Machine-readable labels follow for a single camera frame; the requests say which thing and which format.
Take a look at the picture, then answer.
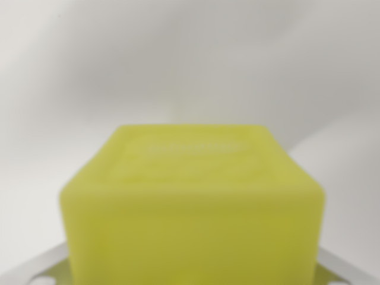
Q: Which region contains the yellow cube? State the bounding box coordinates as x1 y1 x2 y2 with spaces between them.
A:
59 123 327 285

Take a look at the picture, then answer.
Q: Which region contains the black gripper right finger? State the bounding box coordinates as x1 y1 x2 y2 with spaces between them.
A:
314 246 380 285

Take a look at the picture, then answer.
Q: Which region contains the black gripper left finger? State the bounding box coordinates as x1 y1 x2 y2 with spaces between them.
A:
0 242 74 285

